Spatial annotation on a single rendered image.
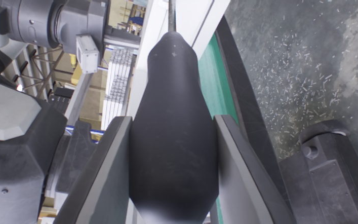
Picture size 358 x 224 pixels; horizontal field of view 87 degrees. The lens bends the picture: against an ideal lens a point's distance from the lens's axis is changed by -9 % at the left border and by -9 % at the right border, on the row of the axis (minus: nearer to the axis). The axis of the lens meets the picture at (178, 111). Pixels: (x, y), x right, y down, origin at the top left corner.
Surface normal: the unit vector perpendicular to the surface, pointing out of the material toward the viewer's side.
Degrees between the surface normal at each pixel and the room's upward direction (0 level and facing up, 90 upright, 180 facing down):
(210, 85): 0
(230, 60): 90
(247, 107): 90
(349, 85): 0
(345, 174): 45
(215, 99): 0
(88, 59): 120
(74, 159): 99
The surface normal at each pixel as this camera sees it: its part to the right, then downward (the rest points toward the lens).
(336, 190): -0.94, -0.19
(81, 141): 0.48, -0.51
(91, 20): 0.03, 0.77
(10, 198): 0.37, 0.56
